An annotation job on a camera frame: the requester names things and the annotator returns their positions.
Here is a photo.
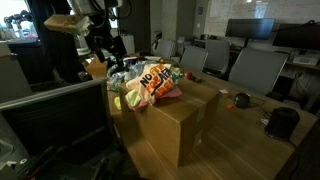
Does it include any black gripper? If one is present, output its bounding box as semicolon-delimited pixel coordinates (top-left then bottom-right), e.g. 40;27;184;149
87;14;128;72

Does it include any light green towel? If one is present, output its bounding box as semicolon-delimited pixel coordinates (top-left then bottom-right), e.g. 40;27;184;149
124;63;183;108

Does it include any cream shirt with orange print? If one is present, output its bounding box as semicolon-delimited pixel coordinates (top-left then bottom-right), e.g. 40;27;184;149
125;63;177;106

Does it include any pink cloth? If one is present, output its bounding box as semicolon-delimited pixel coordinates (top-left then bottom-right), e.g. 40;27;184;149
128;87;183;112

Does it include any small open cardboard box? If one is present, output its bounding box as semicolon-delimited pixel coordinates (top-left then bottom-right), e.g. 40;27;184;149
84;55;109;80

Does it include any large brown cardboard box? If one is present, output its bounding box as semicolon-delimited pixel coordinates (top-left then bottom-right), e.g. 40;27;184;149
119;70;221;168

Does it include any clear plastic bag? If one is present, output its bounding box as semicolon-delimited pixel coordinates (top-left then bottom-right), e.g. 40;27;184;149
108;60;150;88

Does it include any black computer monitor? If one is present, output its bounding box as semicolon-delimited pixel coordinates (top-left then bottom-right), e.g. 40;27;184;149
272;22;320;51
225;18;276;41

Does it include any white keyboard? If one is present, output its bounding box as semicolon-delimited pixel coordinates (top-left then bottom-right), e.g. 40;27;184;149
292;55;320;67

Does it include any white wall whiteboard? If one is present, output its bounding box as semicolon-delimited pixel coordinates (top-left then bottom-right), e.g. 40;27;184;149
203;0;320;38

